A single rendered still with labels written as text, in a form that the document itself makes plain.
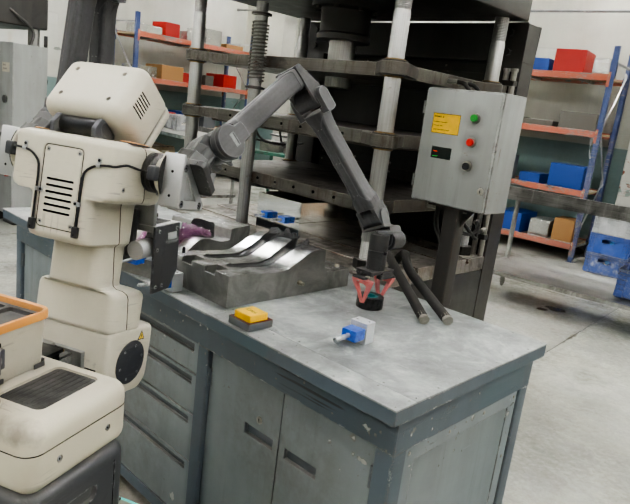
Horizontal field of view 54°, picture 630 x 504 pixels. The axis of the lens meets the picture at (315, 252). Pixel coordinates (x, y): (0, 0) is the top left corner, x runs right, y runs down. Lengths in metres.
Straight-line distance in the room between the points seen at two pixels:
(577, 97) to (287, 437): 7.12
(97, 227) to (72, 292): 0.19
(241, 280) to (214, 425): 0.42
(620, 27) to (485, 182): 6.25
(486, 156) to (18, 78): 4.56
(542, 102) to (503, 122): 6.27
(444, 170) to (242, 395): 1.06
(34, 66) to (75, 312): 4.67
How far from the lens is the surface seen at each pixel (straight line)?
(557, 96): 8.37
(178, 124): 7.54
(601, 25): 8.35
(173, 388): 1.96
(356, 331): 1.52
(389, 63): 2.22
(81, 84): 1.46
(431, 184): 2.26
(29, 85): 6.02
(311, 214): 2.63
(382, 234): 1.78
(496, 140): 2.15
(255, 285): 1.74
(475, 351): 1.66
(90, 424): 1.21
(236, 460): 1.78
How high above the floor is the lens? 1.36
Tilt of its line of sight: 13 degrees down
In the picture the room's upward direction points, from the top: 7 degrees clockwise
